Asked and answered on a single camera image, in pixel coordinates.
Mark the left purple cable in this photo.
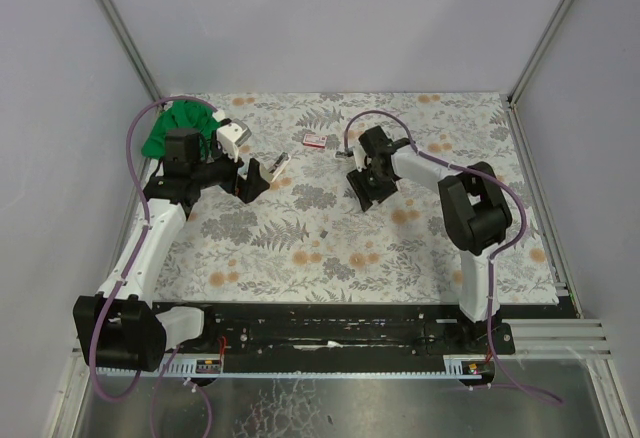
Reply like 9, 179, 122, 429
89, 96, 231, 438

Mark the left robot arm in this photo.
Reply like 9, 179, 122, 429
73, 120, 270, 372

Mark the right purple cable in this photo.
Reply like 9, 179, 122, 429
342, 109, 566, 404

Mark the purple cable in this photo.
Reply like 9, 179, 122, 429
342, 109, 566, 404
89, 96, 231, 438

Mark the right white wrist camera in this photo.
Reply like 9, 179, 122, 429
352, 144, 367, 171

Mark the floral table mat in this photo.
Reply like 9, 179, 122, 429
153, 92, 558, 304

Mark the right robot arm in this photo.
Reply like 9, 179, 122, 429
346, 126, 513, 322

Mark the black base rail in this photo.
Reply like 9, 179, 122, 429
99, 300, 541, 374

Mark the green cloth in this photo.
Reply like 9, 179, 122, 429
141, 100, 221, 160

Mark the olive green stapler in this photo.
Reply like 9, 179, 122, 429
266, 152, 291, 182

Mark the red staple box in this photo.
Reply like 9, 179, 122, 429
302, 133, 328, 149

